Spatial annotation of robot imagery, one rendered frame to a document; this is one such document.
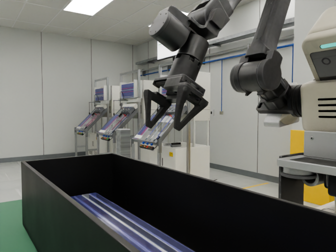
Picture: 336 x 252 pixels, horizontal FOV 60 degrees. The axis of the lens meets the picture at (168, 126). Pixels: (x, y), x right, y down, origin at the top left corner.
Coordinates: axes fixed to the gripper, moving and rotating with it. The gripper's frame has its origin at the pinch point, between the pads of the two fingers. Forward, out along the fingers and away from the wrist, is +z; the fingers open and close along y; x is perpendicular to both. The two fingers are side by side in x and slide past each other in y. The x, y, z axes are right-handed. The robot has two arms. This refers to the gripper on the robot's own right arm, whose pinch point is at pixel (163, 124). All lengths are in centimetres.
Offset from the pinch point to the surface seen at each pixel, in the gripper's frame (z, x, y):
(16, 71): -120, 31, -687
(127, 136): 2.1, 4.6, -20.8
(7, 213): 26.7, -15.3, -15.9
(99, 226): 16.4, -19.5, 26.8
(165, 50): -184, 160, -312
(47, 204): 18.7, -18.2, 10.6
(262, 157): -103, 372, -248
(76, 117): -86, 199, -683
